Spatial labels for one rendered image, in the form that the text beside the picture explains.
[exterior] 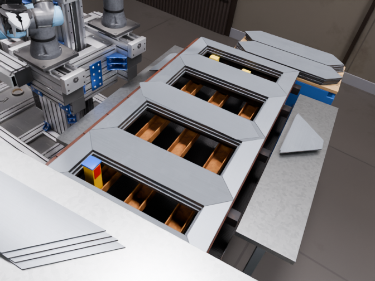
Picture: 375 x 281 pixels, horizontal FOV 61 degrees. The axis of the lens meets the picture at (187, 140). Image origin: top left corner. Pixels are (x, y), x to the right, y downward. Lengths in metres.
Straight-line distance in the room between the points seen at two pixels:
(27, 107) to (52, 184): 1.73
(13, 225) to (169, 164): 0.67
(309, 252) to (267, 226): 0.98
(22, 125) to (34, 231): 1.73
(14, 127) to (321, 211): 2.37
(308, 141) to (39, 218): 1.39
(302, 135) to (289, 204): 0.47
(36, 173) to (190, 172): 0.62
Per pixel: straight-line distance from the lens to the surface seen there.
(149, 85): 1.87
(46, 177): 1.17
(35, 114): 2.77
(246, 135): 1.65
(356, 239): 2.66
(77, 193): 1.11
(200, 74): 2.05
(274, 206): 1.55
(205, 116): 1.70
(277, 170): 1.70
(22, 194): 1.12
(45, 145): 2.50
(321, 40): 4.18
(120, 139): 1.53
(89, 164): 1.40
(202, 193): 1.35
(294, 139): 1.85
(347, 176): 3.04
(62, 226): 1.02
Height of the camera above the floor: 1.93
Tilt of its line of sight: 44 degrees down
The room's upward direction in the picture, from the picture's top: 9 degrees clockwise
